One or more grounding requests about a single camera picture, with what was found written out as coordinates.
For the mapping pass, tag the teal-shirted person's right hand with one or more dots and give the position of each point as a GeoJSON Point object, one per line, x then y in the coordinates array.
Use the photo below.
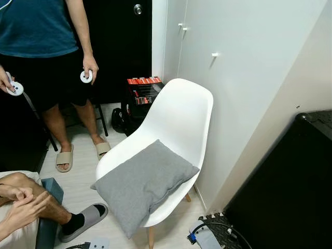
{"type": "Point", "coordinates": [4, 82]}

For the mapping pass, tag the grey-shirted person's left hand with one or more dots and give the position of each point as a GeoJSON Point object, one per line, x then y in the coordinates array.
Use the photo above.
{"type": "Point", "coordinates": [15, 193]}

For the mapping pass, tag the grey-shirted person's right hand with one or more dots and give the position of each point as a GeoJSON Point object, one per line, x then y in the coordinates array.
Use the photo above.
{"type": "Point", "coordinates": [28, 210]}

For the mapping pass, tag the teal-shirted person's left hand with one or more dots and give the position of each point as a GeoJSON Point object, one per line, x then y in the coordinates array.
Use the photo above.
{"type": "Point", "coordinates": [91, 62]}

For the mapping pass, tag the white round hand controller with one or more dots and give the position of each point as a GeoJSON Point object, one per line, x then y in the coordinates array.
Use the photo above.
{"type": "Point", "coordinates": [16, 89]}
{"type": "Point", "coordinates": [86, 77]}

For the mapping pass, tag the grey fabric pillow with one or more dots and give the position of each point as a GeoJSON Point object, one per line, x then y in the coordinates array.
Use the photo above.
{"type": "Point", "coordinates": [140, 181]}

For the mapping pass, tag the white plastic shell chair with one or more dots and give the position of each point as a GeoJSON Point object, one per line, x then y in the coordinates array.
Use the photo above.
{"type": "Point", "coordinates": [176, 114]}

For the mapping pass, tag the person in dark grey shirt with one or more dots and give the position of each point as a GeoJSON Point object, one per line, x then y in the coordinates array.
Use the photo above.
{"type": "Point", "coordinates": [52, 207]}

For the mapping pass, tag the blue box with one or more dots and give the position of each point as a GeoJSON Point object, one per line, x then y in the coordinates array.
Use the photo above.
{"type": "Point", "coordinates": [45, 236]}

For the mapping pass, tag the black door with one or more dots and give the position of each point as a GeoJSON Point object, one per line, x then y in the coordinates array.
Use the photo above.
{"type": "Point", "coordinates": [119, 41]}

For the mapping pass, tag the black sock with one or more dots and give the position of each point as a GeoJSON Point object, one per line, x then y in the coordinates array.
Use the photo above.
{"type": "Point", "coordinates": [73, 224]}

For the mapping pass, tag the black desk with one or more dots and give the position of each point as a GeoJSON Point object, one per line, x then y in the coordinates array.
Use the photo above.
{"type": "Point", "coordinates": [21, 135]}

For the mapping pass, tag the red and black rack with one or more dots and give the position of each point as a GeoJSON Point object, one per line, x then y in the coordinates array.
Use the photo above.
{"type": "Point", "coordinates": [142, 91]}

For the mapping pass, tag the black stool leg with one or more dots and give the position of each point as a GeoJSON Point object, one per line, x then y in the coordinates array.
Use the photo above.
{"type": "Point", "coordinates": [102, 120]}

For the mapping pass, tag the beige slipper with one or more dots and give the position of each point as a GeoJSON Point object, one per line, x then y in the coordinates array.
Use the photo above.
{"type": "Point", "coordinates": [65, 158]}
{"type": "Point", "coordinates": [102, 148]}

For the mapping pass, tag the grey slipper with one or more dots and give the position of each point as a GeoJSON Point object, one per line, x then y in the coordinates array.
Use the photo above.
{"type": "Point", "coordinates": [91, 216]}

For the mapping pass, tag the person in teal shirt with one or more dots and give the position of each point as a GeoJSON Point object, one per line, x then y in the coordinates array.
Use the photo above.
{"type": "Point", "coordinates": [36, 26]}

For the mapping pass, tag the black bag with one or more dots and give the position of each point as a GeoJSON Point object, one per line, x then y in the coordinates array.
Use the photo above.
{"type": "Point", "coordinates": [119, 120]}

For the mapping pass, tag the black cabinet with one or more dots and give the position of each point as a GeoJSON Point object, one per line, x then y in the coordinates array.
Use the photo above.
{"type": "Point", "coordinates": [280, 197]}

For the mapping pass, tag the silver door knob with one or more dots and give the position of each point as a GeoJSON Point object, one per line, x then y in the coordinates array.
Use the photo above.
{"type": "Point", "coordinates": [138, 9]}

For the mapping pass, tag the white wardrobe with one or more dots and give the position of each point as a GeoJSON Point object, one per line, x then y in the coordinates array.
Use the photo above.
{"type": "Point", "coordinates": [249, 62]}

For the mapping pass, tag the black foam floor mat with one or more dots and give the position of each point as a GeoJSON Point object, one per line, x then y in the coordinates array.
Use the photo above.
{"type": "Point", "coordinates": [223, 221]}

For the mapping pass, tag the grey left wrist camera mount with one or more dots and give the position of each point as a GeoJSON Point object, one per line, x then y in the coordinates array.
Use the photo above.
{"type": "Point", "coordinates": [98, 244]}

